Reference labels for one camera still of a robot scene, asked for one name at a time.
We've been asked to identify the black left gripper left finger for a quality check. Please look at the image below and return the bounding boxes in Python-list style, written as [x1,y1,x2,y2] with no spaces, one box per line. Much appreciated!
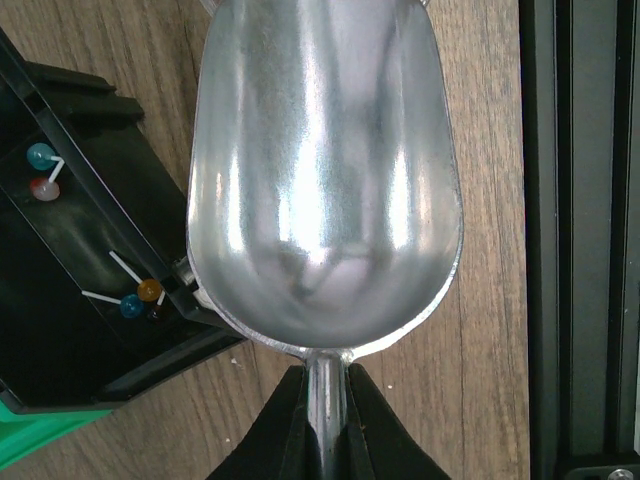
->
[209,366,307,479]

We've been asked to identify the black front mounting rail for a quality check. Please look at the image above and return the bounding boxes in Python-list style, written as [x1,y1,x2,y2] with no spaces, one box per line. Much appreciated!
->
[519,1,639,479]

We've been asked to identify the green bin with lollipops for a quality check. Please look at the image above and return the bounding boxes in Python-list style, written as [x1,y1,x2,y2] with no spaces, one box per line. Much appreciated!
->
[1,385,114,469]

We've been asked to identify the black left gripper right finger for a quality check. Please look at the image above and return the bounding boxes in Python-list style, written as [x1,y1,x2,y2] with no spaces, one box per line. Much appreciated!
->
[348,364,449,479]

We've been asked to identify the silver metal scoop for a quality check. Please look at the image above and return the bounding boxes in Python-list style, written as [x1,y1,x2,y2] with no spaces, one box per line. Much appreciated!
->
[187,1,464,479]

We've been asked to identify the black bin with lollipops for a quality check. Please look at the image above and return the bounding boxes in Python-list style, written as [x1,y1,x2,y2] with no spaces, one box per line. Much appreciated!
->
[1,38,240,416]

